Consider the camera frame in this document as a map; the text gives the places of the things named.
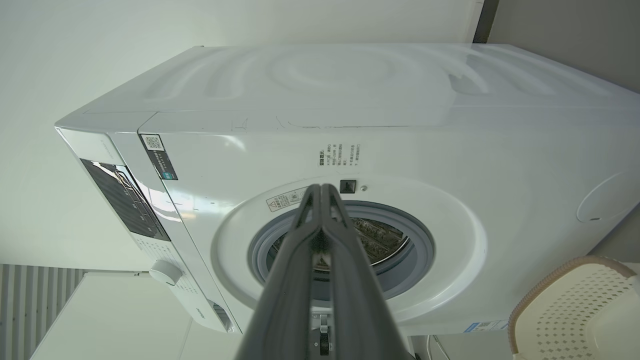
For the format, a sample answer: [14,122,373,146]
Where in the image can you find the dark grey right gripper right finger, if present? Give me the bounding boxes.
[322,184,416,360]

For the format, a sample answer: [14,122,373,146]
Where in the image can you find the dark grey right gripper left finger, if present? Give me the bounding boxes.
[235,184,322,360]

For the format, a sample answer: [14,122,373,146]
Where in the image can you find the metal washing machine door hinge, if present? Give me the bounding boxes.
[310,312,333,357]

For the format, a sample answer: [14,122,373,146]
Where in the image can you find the stainless steel washing machine drum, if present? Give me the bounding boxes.
[272,217,411,273]

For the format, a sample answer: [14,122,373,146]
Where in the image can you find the white washing machine control dial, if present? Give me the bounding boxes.
[149,259,183,287]

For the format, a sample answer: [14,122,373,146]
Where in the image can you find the black washing machine display panel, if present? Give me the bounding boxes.
[80,159,171,242]

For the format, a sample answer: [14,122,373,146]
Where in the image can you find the cream perforated laundry basket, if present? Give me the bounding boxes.
[507,256,640,360]

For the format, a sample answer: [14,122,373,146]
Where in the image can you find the grey rubber door gasket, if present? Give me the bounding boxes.
[247,201,436,301]

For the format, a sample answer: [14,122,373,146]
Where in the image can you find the white detergent drawer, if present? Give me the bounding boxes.
[165,272,236,335]

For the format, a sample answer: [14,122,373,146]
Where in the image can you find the warning triangle sticker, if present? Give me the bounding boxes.
[265,187,308,213]

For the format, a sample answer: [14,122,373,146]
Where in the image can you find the blue energy label sticker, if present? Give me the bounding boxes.
[462,320,508,333]

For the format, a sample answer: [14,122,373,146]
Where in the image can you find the printed text notice label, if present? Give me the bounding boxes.
[318,144,362,173]

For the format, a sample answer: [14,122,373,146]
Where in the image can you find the white front-load washing machine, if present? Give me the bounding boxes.
[55,44,640,336]

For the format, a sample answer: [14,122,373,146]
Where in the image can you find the QR code sticker strip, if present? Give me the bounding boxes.
[140,134,179,181]

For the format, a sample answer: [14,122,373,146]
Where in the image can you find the white slatted panel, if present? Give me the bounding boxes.
[0,264,87,360]

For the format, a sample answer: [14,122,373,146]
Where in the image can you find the round white filter cover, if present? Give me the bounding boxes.
[576,172,640,223]

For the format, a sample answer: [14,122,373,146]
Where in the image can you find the thin white cable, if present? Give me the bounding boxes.
[425,334,451,360]

